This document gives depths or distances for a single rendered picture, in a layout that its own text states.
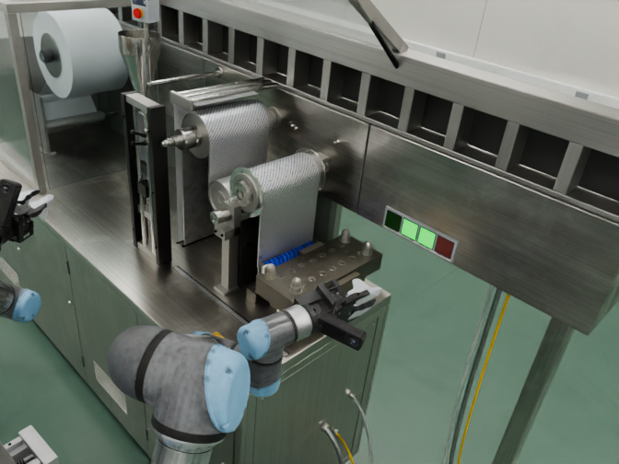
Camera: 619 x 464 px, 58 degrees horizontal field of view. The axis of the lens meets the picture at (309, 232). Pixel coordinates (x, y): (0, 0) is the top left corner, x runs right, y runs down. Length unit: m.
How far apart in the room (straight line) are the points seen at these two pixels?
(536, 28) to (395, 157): 2.42
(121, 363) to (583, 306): 1.07
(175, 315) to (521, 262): 0.98
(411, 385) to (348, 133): 1.52
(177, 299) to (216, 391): 0.96
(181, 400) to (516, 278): 0.97
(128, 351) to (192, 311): 0.84
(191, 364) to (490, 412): 2.18
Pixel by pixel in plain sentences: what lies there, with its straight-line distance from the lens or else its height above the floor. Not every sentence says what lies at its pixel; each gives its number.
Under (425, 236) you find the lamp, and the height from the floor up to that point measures 1.19.
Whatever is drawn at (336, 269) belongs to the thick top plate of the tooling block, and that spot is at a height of 1.03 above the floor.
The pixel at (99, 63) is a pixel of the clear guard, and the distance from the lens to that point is 2.37.
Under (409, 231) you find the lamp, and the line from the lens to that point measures 1.66.
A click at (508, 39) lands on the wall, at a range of 4.01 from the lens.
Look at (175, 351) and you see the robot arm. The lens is 0.87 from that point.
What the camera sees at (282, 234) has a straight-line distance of 1.70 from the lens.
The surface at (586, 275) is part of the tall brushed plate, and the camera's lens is 1.46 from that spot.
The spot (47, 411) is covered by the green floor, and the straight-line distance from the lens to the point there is 2.75.
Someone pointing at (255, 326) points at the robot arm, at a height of 1.23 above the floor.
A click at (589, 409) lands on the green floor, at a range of 3.13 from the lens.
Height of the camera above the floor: 1.99
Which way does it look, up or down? 31 degrees down
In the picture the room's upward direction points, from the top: 6 degrees clockwise
